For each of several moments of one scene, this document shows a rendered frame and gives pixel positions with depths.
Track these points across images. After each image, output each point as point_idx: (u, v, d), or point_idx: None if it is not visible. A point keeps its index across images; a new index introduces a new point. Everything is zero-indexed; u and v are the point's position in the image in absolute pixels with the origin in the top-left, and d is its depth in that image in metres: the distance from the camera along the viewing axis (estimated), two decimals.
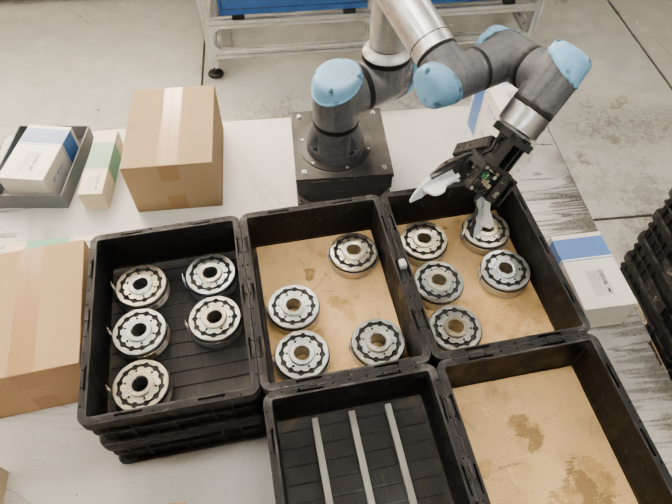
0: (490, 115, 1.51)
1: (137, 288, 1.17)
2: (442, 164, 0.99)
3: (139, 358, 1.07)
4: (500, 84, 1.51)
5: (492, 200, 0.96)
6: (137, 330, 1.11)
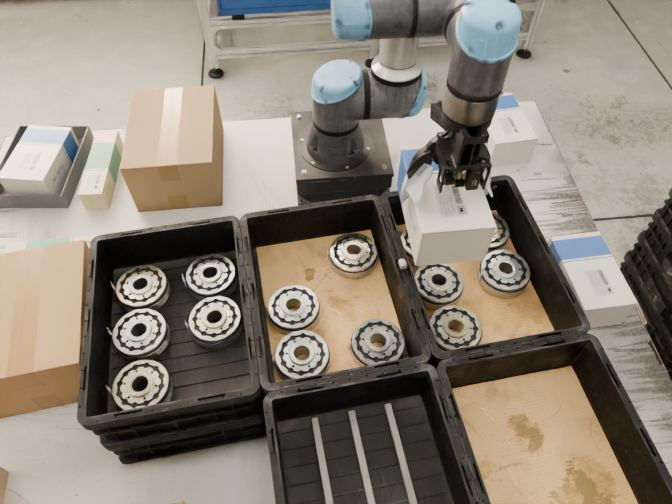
0: (410, 220, 0.96)
1: (137, 288, 1.17)
2: (412, 161, 0.90)
3: (139, 358, 1.07)
4: None
5: (474, 187, 0.86)
6: (137, 330, 1.11)
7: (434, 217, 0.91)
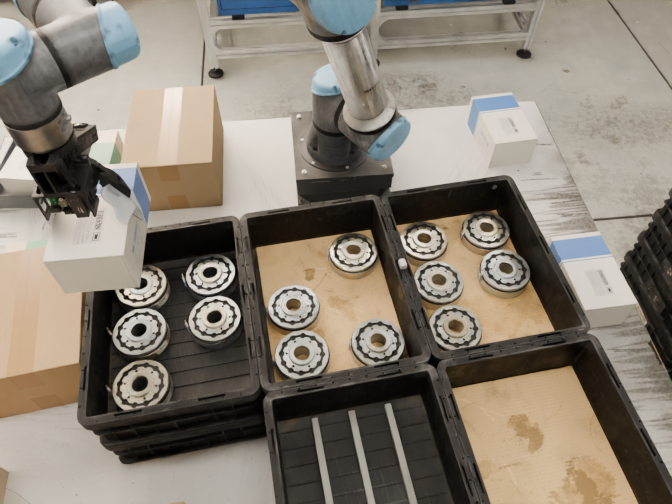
0: None
1: (137, 288, 1.17)
2: None
3: (139, 358, 1.07)
4: None
5: (84, 215, 0.82)
6: (137, 330, 1.11)
7: (64, 244, 0.87)
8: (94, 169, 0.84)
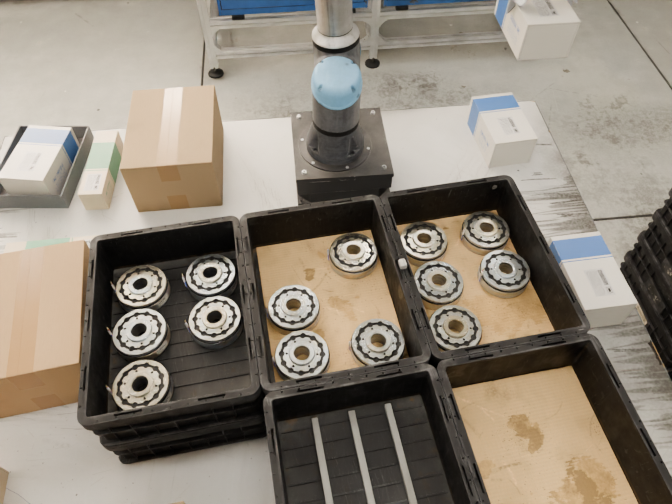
0: (513, 27, 1.31)
1: (137, 288, 1.17)
2: None
3: (139, 358, 1.07)
4: None
5: None
6: (137, 330, 1.11)
7: (535, 16, 1.25)
8: None
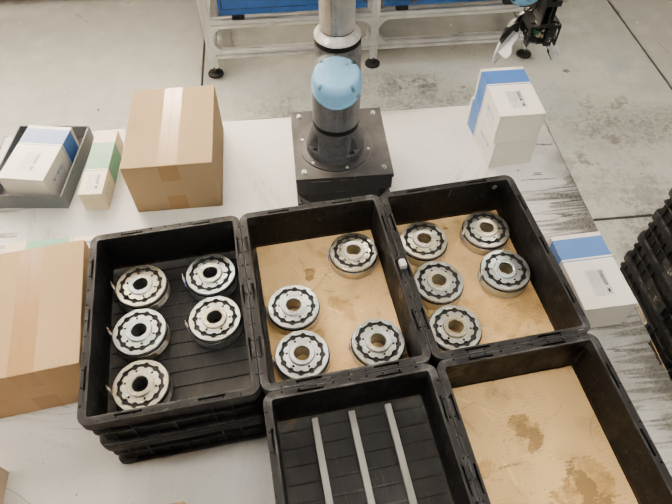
0: (489, 114, 1.51)
1: (137, 288, 1.17)
2: (505, 29, 1.35)
3: (139, 358, 1.07)
4: (500, 84, 1.51)
5: (548, 43, 1.31)
6: (137, 330, 1.11)
7: (507, 108, 1.45)
8: None
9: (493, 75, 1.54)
